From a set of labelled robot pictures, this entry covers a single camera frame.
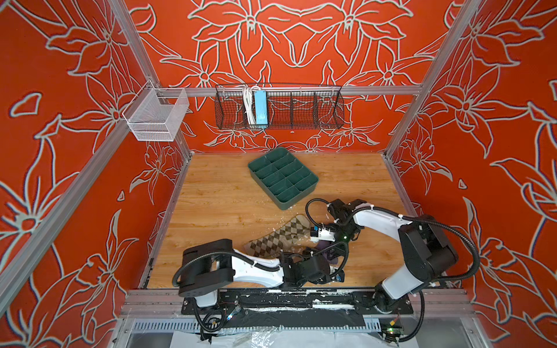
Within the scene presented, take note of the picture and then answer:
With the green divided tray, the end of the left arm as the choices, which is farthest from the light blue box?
the end of the left arm

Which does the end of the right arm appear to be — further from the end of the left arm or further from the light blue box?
the light blue box

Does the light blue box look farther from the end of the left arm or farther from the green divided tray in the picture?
the end of the left arm

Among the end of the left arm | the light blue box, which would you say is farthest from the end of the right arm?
the light blue box

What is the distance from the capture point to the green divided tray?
970 millimetres
